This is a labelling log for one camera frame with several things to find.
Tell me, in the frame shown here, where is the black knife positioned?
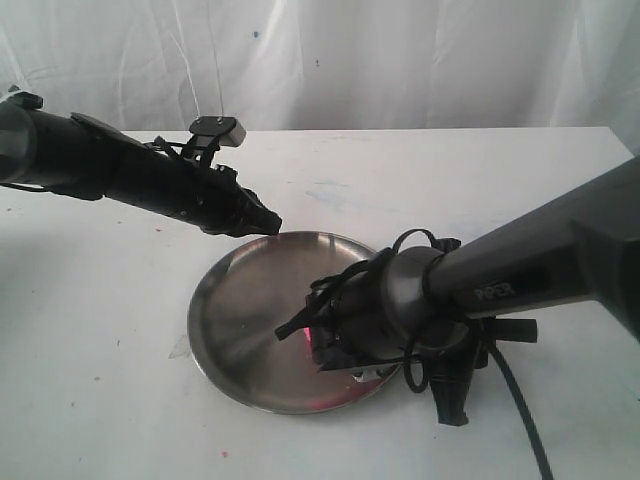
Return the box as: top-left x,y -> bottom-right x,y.
431,342 -> 488,426

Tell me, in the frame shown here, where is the white backdrop curtain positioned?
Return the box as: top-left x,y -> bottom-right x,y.
1,1 -> 639,139

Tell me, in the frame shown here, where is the clear tape piece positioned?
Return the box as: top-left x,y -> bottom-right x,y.
168,335 -> 190,359

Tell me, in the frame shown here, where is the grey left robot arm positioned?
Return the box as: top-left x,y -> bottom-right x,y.
1,91 -> 282,238

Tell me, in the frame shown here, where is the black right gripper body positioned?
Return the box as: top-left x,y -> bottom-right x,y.
274,269 -> 400,373

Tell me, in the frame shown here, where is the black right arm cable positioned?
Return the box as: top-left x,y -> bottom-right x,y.
489,349 -> 556,480

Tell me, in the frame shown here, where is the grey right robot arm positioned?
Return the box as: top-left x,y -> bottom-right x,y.
275,159 -> 639,374

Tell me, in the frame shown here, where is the round stainless steel plate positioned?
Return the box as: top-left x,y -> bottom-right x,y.
187,231 -> 397,415

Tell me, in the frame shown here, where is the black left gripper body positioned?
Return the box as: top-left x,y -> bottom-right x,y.
114,149 -> 249,235

